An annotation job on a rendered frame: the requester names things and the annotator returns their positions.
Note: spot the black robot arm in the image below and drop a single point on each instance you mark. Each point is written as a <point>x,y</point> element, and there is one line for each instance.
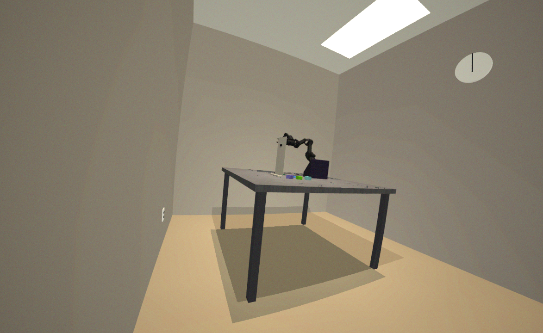
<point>294,142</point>

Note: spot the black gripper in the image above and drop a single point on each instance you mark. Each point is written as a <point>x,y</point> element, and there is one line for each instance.
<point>288,141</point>

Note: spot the beige flat panel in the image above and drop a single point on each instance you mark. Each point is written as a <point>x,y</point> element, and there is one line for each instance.
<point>280,159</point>

